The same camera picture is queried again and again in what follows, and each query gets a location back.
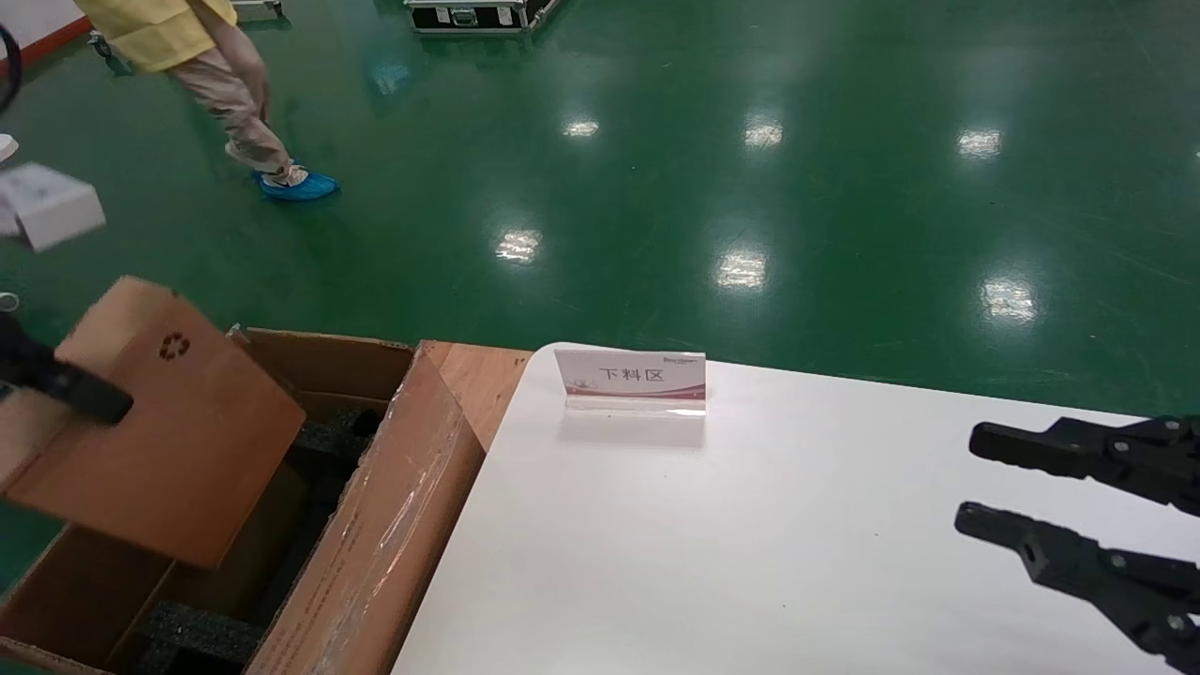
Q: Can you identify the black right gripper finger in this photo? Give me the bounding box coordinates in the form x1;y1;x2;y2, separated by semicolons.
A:
968;415;1200;517
954;502;1200;674

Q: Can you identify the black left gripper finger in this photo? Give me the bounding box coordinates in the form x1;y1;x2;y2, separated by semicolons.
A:
0;314;134;425

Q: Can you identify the small cardboard box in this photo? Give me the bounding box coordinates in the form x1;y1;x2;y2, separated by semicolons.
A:
0;277;308;570

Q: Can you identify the large cardboard box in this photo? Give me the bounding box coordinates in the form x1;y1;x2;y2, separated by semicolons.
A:
0;325;487;675

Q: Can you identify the black foam block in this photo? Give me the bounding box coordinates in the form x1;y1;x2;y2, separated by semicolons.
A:
286;403;385;472
136;600;267;675

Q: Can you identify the person in yellow coat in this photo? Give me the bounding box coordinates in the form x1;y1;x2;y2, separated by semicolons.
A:
75;0;340;203

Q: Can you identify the wooden pallet board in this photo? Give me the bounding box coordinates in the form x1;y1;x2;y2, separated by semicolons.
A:
419;340;533;453

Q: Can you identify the clear acrylic sign holder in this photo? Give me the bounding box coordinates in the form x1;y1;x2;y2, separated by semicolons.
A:
553;349;707;418

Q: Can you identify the black aluminium flight case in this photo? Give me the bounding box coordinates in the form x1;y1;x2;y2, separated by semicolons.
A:
405;0;563;36

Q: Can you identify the thick black looped cable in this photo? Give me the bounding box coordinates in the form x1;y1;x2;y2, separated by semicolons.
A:
0;23;22;115

